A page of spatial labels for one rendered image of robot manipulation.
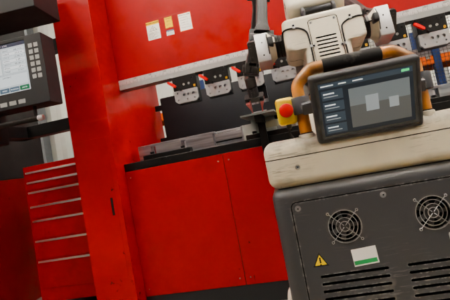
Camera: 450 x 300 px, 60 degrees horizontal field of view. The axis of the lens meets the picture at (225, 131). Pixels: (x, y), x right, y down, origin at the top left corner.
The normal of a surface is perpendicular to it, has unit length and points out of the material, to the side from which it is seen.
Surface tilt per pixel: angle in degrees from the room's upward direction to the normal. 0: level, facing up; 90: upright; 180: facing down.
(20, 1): 90
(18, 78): 90
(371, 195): 90
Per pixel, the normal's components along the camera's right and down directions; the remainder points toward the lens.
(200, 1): -0.22, -0.04
